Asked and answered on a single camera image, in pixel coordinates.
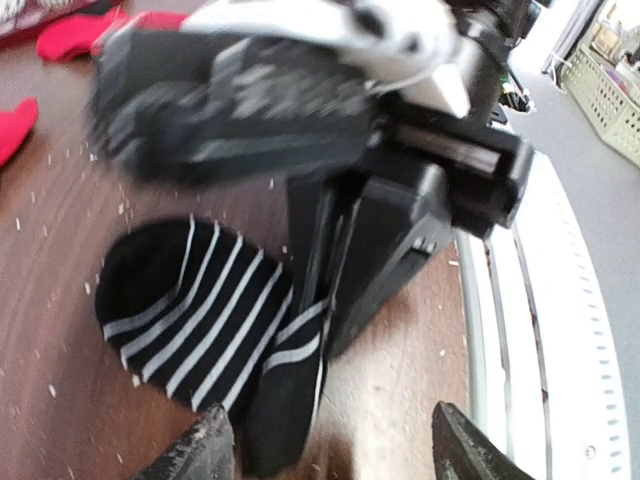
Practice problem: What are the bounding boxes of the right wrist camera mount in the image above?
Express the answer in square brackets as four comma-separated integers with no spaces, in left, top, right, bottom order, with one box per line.
[90,28,376,186]

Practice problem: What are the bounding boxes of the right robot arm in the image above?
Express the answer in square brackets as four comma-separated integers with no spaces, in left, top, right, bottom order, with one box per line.
[183,1,540,357]

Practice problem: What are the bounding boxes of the short red sock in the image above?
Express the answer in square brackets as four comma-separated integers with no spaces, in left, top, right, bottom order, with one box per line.
[0,97,39,167]

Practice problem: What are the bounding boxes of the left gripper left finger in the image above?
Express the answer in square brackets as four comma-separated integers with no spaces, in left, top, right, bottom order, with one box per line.
[132,404,235,480]

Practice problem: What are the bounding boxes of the black white striped sock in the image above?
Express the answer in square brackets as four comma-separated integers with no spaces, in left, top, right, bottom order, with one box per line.
[94,216,327,478]

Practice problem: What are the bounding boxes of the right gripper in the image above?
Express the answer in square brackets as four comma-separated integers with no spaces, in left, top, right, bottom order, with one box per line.
[287,114,533,358]

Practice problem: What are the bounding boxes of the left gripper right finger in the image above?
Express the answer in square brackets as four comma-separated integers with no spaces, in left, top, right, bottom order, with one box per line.
[432,401,533,480]

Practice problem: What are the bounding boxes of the beige perforated basket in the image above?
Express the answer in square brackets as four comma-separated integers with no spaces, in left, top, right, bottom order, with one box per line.
[542,0,640,166]

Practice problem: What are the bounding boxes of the long red sock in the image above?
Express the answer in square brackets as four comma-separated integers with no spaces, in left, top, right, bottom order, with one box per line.
[36,7,188,62]

